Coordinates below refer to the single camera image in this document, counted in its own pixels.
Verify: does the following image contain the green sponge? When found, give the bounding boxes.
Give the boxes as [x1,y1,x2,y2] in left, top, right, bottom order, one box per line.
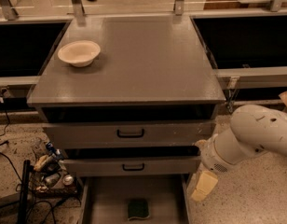
[128,199,149,220]

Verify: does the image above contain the black middle drawer handle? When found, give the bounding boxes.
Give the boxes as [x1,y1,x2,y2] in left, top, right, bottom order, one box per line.
[122,163,145,172]

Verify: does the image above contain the white bowl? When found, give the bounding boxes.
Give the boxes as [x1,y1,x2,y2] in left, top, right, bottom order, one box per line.
[58,40,101,67]

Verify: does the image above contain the black drawer handle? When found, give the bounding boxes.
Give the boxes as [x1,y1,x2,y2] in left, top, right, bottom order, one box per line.
[116,129,145,138]
[122,163,145,172]

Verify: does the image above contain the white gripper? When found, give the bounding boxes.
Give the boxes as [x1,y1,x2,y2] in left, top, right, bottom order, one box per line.
[191,134,233,202]

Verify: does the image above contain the black stand post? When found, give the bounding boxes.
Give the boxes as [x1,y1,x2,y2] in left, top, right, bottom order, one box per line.
[17,160,30,224]

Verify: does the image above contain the grey middle drawer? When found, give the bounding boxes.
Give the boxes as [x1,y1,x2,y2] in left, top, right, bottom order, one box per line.
[64,156,200,176]

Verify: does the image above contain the grey drawer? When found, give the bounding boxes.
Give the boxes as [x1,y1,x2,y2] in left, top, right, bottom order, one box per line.
[78,175,193,224]
[64,156,200,176]
[44,120,215,149]

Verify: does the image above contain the metal railing frame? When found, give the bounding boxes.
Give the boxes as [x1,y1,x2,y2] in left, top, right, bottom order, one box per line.
[0,11,287,110]

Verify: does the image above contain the grey top drawer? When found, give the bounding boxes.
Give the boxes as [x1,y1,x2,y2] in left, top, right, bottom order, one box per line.
[44,120,215,149]

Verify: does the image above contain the silver can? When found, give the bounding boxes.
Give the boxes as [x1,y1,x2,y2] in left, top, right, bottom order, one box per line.
[62,175,74,186]

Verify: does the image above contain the grey bottom drawer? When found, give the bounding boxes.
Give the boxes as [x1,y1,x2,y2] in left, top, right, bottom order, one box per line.
[78,175,193,224]

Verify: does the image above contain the black top drawer handle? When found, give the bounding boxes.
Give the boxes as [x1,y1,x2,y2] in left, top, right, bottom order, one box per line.
[116,129,145,138]

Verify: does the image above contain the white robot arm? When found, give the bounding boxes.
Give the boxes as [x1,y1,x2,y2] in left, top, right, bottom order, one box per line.
[191,105,287,202]

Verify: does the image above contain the grey drawer cabinet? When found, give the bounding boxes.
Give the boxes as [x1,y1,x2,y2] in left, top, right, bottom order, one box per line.
[26,14,226,179]

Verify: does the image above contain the black floor cables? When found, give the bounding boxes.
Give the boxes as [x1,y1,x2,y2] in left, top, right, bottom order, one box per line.
[0,91,79,224]

